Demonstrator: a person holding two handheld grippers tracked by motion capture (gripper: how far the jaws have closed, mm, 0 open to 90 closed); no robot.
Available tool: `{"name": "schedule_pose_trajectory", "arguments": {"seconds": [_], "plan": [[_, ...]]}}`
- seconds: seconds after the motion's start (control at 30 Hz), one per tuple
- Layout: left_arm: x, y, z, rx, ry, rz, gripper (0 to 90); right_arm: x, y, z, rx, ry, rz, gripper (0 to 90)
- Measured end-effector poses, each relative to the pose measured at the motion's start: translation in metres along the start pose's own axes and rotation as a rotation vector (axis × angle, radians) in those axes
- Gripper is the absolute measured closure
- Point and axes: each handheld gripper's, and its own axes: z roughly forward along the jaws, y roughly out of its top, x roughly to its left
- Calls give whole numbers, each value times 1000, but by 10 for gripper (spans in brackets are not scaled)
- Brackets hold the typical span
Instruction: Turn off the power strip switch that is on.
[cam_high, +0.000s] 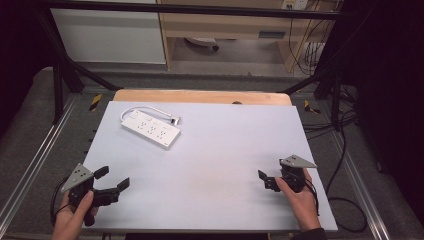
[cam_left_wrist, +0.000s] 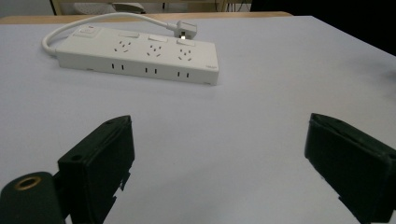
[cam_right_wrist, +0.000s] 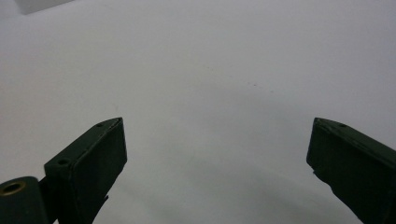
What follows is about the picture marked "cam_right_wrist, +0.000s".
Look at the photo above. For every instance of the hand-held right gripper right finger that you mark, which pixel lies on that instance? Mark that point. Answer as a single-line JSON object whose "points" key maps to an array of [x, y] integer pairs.
{"points": [[355, 165]]}

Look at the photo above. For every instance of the white box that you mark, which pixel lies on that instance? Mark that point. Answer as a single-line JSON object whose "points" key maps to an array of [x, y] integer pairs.
{"points": [[40, 4]]}

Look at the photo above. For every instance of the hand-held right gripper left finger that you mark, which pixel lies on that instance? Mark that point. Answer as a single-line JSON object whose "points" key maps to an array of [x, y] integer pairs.
{"points": [[90, 161]]}

